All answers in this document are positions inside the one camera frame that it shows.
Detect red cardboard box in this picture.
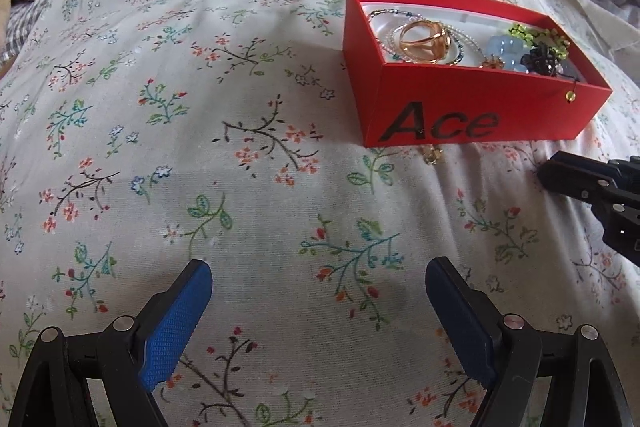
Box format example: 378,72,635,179
342,0,613,148

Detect blue bead bracelet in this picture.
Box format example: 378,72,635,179
482,34,531,72

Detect floral blanket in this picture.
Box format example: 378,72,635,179
0,0,640,427

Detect thin beaded chain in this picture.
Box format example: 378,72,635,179
369,8,486,68

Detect black pendant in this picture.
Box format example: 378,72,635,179
520,47,566,78

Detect clear bead bracelet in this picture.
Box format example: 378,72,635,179
382,24,426,58

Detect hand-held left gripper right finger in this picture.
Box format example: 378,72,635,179
424,257,631,427

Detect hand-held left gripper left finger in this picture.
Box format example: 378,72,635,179
10,259,213,427

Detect green bead bracelet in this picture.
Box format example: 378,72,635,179
507,23,576,102

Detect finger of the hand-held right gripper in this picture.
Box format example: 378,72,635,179
537,151,626,208

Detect gold ring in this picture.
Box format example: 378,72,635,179
399,21,453,65

